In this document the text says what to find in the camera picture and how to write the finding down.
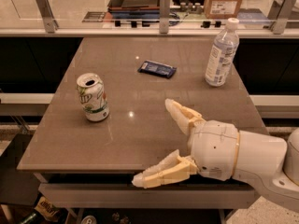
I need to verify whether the dark blue snack packet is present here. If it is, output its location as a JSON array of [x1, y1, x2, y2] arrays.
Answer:
[[137, 60, 177, 78]]

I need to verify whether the metal glass bracket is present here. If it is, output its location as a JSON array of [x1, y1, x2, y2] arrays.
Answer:
[[159, 0, 170, 34], [268, 0, 299, 35], [36, 0, 58, 34]]

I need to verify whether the right metal glass bracket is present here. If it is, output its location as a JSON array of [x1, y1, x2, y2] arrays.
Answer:
[[268, 0, 299, 35]]

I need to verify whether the brown snack bag below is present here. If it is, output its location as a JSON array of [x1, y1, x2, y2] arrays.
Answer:
[[35, 197, 60, 222]]

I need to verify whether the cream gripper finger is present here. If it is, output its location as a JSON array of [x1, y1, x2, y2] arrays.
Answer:
[[164, 99, 205, 135], [132, 149, 198, 189]]

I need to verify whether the clear blue plastic bottle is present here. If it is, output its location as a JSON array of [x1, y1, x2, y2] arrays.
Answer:
[[205, 18, 239, 87]]

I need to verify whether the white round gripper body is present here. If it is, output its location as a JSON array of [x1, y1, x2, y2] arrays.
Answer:
[[188, 120, 239, 181]]

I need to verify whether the white green 7up can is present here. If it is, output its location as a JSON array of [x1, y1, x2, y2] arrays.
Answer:
[[77, 73, 109, 122]]

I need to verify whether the brown cardboard box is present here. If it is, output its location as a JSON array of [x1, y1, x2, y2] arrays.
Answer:
[[204, 0, 242, 19]]

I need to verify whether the middle metal glass bracket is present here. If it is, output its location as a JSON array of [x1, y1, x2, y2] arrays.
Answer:
[[159, 0, 170, 34]]

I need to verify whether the green glass bottle below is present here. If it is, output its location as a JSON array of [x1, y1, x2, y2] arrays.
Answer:
[[18, 212, 41, 224]]

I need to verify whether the left metal glass bracket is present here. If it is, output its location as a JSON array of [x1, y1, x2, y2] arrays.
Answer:
[[36, 0, 58, 34]]

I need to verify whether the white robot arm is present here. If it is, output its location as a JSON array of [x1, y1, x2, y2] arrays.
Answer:
[[132, 99, 299, 211]]

